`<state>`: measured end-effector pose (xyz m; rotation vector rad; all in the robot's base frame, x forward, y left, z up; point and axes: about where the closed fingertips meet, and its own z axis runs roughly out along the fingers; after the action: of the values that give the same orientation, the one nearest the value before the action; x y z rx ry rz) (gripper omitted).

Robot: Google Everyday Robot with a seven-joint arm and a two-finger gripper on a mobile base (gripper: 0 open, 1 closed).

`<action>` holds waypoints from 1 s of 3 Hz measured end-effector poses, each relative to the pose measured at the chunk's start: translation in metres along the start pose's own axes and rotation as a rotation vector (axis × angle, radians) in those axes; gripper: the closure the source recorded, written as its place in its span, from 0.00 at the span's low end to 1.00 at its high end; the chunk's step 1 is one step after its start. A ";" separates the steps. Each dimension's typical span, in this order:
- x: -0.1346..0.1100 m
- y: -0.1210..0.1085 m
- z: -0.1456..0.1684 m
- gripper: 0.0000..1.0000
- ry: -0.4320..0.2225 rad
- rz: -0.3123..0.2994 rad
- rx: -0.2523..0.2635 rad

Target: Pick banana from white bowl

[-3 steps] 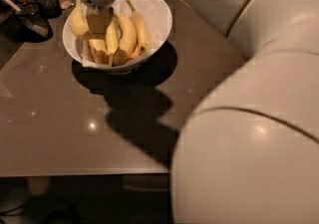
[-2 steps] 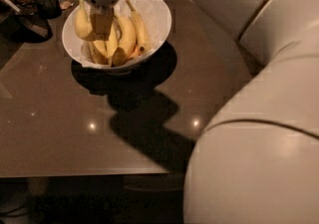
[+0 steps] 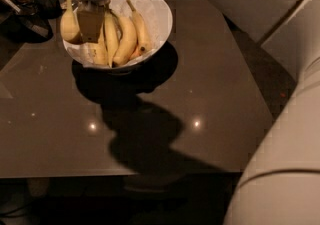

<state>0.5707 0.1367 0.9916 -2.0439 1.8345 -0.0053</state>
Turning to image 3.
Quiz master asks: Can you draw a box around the black mesh cup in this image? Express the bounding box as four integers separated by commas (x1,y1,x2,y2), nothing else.
36,0,62,19

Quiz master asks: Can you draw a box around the white bowl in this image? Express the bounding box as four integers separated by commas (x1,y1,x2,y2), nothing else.
63,0,173,75

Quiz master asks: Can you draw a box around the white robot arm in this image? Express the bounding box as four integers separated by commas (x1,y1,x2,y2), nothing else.
153,0,320,225

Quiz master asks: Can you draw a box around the right long yellow banana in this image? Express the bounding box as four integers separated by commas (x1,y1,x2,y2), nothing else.
126,0,152,55

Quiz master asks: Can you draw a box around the left yellow banana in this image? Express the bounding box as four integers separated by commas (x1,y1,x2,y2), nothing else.
104,9,119,67

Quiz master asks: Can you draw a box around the middle curved yellow banana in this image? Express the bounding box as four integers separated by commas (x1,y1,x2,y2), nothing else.
113,16,137,66

